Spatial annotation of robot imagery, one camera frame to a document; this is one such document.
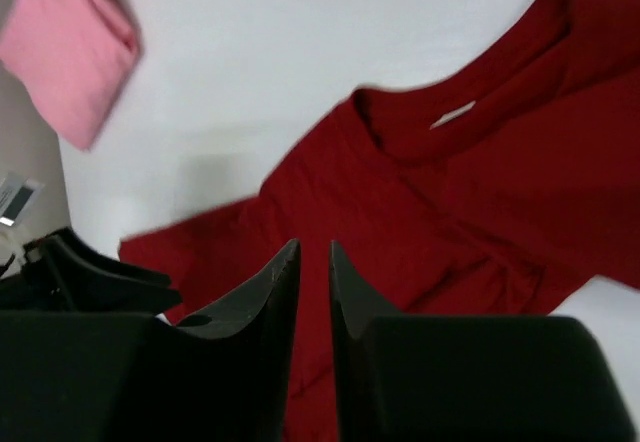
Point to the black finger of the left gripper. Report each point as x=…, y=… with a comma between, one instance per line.
x=100, y=267

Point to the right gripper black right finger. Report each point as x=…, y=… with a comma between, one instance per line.
x=404, y=377

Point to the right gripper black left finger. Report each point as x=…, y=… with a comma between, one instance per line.
x=85, y=355

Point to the dark red t shirt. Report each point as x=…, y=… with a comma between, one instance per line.
x=500, y=190

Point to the light pink t shirt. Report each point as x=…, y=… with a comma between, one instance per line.
x=73, y=58

